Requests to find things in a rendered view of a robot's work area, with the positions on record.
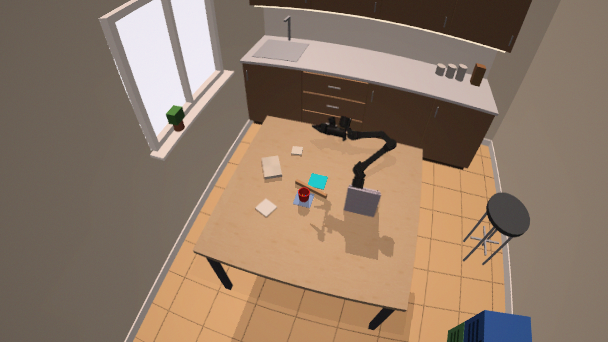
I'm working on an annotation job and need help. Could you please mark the red cup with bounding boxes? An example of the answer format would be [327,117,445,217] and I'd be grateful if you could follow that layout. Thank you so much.
[298,187,310,202]

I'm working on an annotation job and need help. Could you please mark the beige rectangular block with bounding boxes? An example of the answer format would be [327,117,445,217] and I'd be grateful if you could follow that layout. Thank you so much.
[261,155,282,179]

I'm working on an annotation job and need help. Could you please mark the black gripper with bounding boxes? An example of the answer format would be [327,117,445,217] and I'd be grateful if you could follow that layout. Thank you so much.
[312,123,338,136]

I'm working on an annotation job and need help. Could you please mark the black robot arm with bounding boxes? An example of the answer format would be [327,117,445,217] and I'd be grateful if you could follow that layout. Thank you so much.
[329,116,397,189]

